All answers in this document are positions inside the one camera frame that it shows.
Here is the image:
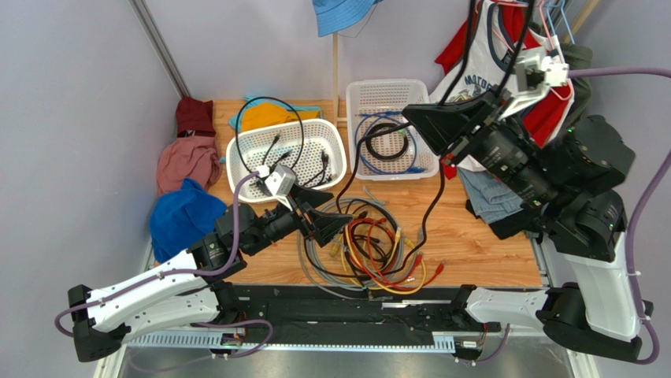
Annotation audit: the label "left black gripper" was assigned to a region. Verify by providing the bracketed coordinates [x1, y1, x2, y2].
[243, 183, 353, 258]

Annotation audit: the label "thin black cable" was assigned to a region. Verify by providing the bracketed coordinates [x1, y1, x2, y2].
[335, 0, 539, 279]

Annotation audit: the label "blue ethernet cable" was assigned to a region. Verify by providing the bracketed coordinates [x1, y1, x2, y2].
[354, 109, 429, 176]
[354, 109, 428, 176]

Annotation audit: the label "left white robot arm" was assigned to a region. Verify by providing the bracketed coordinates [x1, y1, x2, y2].
[66, 186, 354, 362]

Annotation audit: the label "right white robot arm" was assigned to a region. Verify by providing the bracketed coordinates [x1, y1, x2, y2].
[402, 92, 652, 363]

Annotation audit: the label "white oval perforated basket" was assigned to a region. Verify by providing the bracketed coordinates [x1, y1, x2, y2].
[225, 119, 347, 191]

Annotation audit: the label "white rectangular perforated basket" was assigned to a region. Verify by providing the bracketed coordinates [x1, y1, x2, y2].
[346, 79, 439, 181]

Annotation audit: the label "white motorcycle tank top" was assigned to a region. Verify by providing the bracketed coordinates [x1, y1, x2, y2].
[428, 0, 575, 173]

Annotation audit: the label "denim jeans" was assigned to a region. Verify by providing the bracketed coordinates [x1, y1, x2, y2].
[458, 168, 522, 224]

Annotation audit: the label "orange cloth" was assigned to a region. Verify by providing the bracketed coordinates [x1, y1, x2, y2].
[238, 102, 321, 132]

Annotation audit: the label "teal cloth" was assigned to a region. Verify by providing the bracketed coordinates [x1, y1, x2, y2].
[228, 95, 321, 132]

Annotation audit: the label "black garment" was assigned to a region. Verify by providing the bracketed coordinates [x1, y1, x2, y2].
[465, 200, 541, 239]

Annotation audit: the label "pink clothes hanger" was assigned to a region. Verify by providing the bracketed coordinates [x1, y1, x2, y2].
[489, 1, 575, 101]

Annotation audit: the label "pink cloth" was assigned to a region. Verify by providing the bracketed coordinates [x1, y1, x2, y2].
[156, 135, 221, 196]

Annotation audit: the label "blue cloth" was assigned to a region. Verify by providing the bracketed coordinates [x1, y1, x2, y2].
[149, 178, 227, 263]

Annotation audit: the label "olive green garment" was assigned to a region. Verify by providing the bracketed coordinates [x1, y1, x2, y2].
[524, 43, 593, 142]

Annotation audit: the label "blue bucket hat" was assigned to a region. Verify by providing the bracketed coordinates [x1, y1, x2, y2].
[311, 0, 380, 37]

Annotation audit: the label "dark red cloth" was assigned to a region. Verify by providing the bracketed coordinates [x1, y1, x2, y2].
[176, 96, 217, 138]

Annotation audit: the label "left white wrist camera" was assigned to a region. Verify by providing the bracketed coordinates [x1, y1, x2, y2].
[256, 165, 297, 206]

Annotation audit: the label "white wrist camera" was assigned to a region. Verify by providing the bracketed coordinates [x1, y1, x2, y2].
[497, 47, 569, 120]
[256, 165, 297, 206]

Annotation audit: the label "black coiled cable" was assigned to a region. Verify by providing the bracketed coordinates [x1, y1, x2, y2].
[365, 121, 410, 161]

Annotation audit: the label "yellow ethernet cable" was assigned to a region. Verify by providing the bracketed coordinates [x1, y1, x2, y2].
[330, 225, 428, 295]

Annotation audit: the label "red ethernet cable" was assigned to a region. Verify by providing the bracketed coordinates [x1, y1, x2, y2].
[346, 217, 447, 289]

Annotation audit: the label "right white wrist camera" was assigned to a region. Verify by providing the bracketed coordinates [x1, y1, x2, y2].
[497, 47, 569, 120]

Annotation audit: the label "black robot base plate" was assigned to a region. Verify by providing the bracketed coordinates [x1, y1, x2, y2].
[212, 283, 502, 343]

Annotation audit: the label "white slotted cable duct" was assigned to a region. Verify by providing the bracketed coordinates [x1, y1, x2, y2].
[128, 330, 457, 354]

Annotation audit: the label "aluminium frame post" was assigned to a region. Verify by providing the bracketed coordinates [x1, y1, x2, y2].
[128, 0, 191, 98]

